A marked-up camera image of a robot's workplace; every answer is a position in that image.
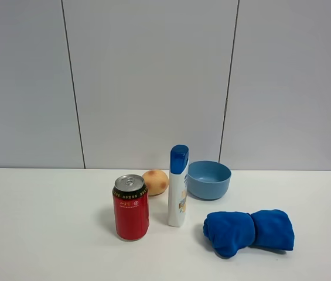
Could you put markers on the blue plastic bowl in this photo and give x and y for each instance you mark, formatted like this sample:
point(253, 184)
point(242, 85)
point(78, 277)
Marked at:
point(208, 180)

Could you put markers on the red soda can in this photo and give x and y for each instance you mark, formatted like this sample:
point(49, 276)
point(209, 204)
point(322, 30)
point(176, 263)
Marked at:
point(131, 208)

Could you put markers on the blue folded towel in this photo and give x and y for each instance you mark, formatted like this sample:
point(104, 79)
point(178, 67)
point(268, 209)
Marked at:
point(229, 232)

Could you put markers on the white blue shampoo bottle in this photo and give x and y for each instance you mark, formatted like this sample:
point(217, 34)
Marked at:
point(177, 194)

